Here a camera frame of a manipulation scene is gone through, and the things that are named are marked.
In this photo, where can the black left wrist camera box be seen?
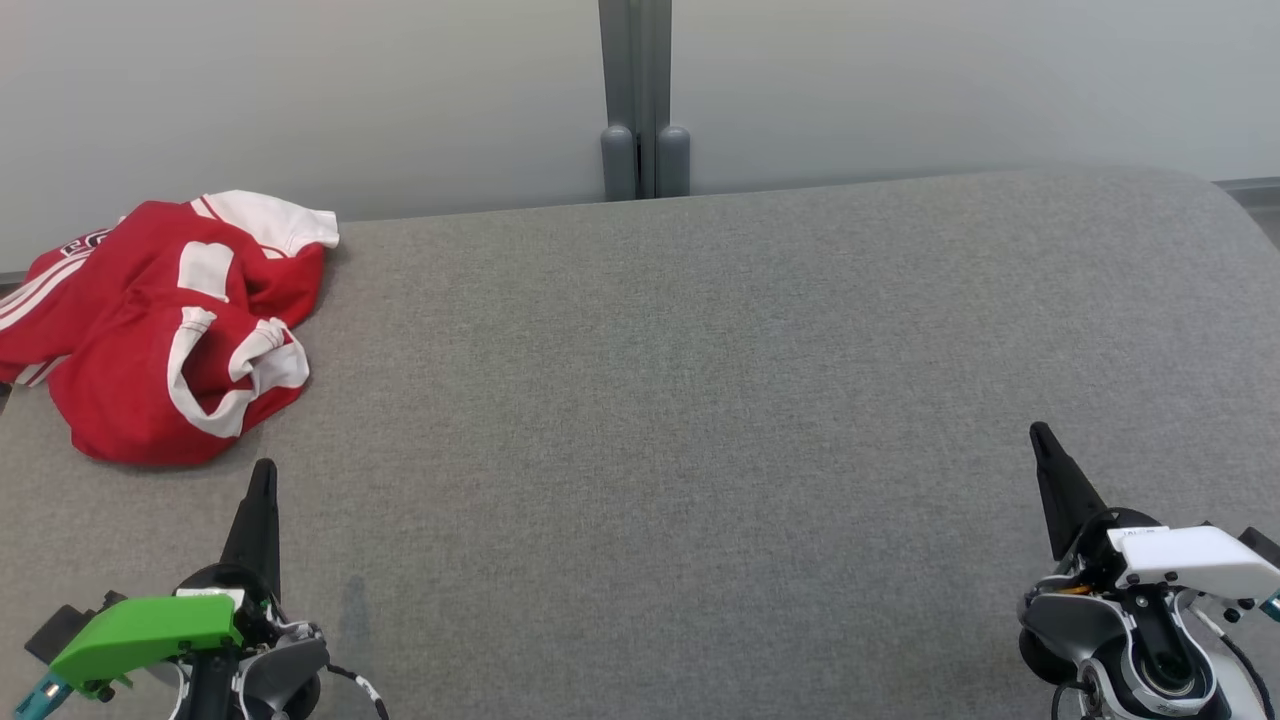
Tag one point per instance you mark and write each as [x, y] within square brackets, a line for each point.
[55, 632]

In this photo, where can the grey partition post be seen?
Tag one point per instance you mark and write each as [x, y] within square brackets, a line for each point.
[645, 90]

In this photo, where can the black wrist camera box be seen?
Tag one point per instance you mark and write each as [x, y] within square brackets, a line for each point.
[1262, 548]
[55, 632]

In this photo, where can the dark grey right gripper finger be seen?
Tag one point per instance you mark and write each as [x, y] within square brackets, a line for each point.
[1062, 490]

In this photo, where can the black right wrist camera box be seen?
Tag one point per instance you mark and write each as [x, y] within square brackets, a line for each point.
[1262, 548]

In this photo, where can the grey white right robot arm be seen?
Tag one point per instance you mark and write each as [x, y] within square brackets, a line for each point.
[1080, 625]

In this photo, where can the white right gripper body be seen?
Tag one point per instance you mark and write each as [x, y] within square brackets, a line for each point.
[1190, 560]

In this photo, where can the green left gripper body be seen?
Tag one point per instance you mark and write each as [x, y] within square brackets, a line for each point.
[140, 630]

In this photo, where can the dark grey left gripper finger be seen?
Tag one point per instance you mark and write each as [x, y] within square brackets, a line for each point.
[258, 530]

